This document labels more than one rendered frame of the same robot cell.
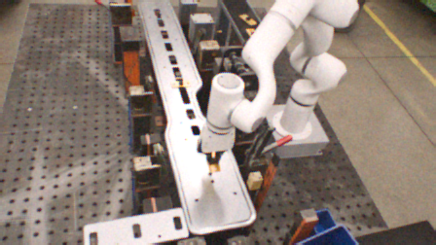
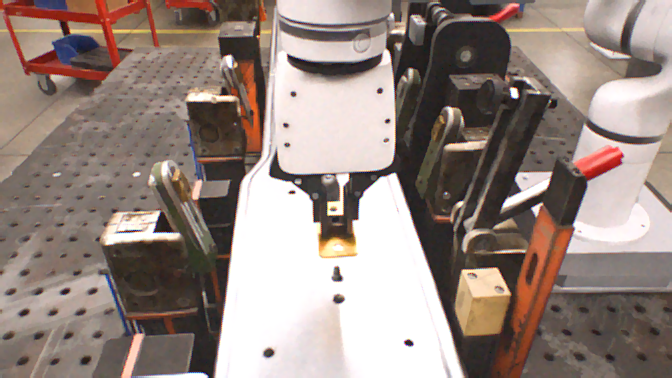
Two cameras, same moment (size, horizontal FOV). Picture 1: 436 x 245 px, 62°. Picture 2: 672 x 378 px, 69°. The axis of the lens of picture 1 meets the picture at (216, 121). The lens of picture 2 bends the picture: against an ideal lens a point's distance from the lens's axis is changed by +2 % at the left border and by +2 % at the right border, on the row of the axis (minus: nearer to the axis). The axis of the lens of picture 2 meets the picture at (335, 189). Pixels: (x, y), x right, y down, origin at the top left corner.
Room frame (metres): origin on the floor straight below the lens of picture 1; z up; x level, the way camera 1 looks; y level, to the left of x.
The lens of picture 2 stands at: (0.38, -0.13, 1.38)
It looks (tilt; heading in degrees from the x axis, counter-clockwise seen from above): 35 degrees down; 20
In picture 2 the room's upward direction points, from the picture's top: straight up
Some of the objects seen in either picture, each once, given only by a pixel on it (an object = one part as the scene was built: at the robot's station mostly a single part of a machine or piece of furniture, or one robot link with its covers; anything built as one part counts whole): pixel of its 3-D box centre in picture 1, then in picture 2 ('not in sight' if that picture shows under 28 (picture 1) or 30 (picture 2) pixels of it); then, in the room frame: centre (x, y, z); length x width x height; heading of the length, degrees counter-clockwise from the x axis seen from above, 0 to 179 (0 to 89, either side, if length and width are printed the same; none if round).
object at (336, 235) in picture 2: (212, 160); (335, 224); (0.73, -0.01, 1.07); 0.08 x 0.04 x 0.01; 24
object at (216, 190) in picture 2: (150, 163); (217, 266); (0.84, 0.22, 0.84); 0.11 x 0.08 x 0.29; 114
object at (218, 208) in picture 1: (178, 82); (311, 96); (1.17, 0.19, 1.00); 1.38 x 0.22 x 0.02; 24
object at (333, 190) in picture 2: not in sight; (328, 196); (0.85, 0.04, 1.02); 0.03 x 0.03 x 0.07
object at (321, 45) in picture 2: (221, 121); (337, 31); (0.73, -0.01, 1.26); 0.09 x 0.08 x 0.03; 114
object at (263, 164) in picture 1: (248, 187); (468, 341); (0.80, -0.16, 0.88); 0.07 x 0.06 x 0.35; 114
